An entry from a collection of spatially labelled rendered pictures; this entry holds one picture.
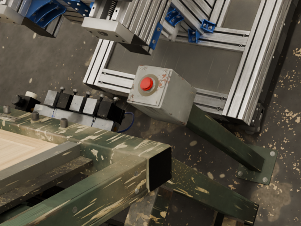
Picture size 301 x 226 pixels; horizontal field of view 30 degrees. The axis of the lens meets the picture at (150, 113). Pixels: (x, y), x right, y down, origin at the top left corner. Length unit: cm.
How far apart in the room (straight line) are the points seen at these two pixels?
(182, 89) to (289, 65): 95
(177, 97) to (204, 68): 79
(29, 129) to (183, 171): 51
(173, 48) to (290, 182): 77
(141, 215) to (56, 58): 169
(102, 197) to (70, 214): 12
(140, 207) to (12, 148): 44
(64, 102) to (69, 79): 110
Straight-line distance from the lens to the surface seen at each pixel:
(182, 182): 175
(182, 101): 165
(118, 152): 161
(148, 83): 158
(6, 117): 195
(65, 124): 180
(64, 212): 133
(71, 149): 168
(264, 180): 236
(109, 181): 143
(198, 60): 243
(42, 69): 323
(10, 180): 154
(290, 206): 233
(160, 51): 254
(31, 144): 179
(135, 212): 167
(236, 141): 210
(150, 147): 162
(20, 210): 151
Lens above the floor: 220
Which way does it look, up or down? 54 degrees down
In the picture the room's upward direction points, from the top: 57 degrees counter-clockwise
